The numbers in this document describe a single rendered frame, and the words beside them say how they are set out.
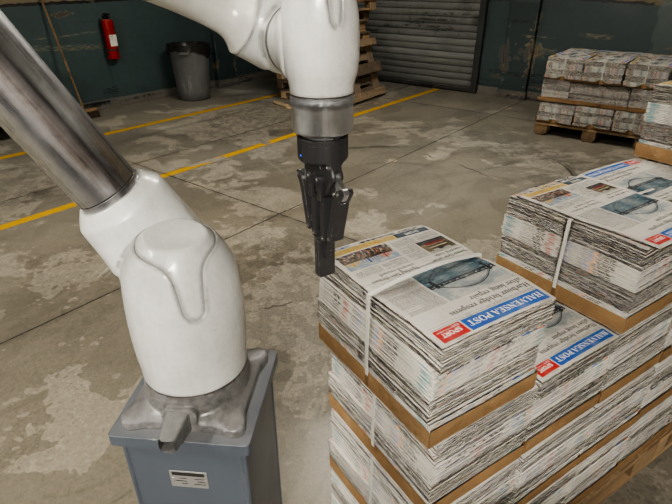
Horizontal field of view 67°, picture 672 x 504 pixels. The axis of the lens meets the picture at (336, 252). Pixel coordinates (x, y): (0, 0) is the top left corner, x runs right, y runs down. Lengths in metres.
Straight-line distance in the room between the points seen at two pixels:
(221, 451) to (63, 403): 1.76
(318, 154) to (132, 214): 0.29
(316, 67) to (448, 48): 7.90
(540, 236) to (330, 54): 0.87
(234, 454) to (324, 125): 0.47
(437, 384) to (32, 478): 1.68
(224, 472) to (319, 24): 0.63
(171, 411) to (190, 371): 0.08
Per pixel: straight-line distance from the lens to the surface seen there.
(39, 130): 0.80
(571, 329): 1.34
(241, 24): 0.80
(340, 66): 0.69
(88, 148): 0.81
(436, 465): 1.04
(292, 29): 0.70
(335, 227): 0.77
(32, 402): 2.56
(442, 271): 1.02
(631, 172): 1.76
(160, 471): 0.87
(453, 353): 0.85
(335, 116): 0.71
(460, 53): 8.49
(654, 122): 1.89
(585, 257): 1.35
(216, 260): 0.68
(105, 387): 2.49
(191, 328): 0.68
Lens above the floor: 1.57
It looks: 29 degrees down
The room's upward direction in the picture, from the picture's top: straight up
